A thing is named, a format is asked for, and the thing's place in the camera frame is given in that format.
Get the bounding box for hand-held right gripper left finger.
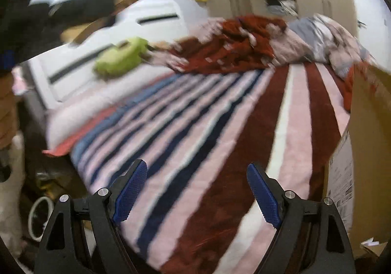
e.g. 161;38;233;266
36;159;148;274

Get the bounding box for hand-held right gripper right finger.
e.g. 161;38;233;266
246;163;356;274

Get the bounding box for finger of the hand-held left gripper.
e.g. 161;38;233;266
50;0;117;29

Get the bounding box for cardboard box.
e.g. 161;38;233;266
323;62;391;260

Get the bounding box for white bed headboard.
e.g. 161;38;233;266
27;0;187;104

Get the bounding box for green avocado plush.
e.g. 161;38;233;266
92;36;151;78

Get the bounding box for striped blanket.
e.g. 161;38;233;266
70;63;352;274

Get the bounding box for brown plush toy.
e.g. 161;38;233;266
148;41;172;52

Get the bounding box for white pillow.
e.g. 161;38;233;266
46;65;172;153

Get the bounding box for white round hoop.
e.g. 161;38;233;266
27;196;56;243

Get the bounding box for red patterned blanket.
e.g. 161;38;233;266
343;64;357;111
169;15;290;75

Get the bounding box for plaid pink grey quilt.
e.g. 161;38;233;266
266;13;377;79

